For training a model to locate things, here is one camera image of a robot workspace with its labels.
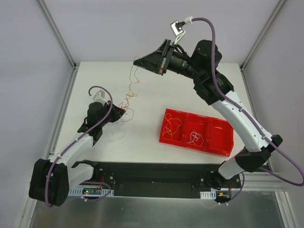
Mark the orange cable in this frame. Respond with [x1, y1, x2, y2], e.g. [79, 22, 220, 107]
[118, 97, 135, 124]

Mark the white cable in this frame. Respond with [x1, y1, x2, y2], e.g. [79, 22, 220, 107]
[187, 130, 205, 146]
[105, 122, 126, 145]

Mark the yellow cable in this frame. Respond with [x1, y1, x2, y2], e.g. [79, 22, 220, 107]
[162, 113, 183, 140]
[124, 56, 141, 98]

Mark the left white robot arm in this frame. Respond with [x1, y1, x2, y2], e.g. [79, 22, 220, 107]
[28, 101, 125, 206]

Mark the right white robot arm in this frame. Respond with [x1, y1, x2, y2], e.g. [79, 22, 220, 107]
[133, 39, 283, 190]

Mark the red three-compartment bin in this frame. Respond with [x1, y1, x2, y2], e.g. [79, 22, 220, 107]
[159, 109, 234, 157]

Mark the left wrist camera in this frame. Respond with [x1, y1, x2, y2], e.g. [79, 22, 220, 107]
[93, 90, 106, 104]

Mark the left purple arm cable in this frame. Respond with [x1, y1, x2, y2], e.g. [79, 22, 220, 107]
[45, 85, 114, 209]

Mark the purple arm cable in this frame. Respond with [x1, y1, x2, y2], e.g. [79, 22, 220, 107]
[191, 17, 304, 186]
[45, 85, 114, 209]

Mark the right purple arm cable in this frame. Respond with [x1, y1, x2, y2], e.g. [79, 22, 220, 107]
[191, 17, 304, 186]

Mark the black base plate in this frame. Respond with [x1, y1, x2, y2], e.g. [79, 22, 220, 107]
[71, 160, 240, 198]

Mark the left white cable duct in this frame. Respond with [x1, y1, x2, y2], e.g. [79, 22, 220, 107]
[68, 187, 114, 198]

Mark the white cable duct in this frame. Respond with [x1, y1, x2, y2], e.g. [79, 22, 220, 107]
[68, 187, 114, 198]
[200, 190, 217, 200]

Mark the left aluminium frame post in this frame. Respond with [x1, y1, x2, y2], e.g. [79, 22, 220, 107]
[36, 0, 78, 70]

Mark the right white cable duct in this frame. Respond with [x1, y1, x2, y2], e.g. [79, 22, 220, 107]
[200, 190, 217, 200]

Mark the aluminium rail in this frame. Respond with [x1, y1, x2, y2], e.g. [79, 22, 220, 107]
[244, 172, 287, 192]

